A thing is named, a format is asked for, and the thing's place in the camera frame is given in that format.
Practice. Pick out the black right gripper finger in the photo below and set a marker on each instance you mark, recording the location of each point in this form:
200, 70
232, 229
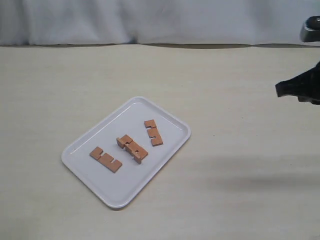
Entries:
291, 87

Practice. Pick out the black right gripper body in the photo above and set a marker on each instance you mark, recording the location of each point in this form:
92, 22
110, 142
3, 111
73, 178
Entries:
311, 86

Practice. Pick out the notched wooden piece pair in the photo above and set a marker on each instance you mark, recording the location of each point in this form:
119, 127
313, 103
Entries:
136, 151

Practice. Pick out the white backdrop cloth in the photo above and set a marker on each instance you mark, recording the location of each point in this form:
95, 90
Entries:
103, 22

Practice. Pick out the white plastic tray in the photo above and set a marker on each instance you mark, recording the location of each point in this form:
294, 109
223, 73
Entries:
116, 190

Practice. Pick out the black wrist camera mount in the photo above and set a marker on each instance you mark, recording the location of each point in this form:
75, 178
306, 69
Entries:
310, 31

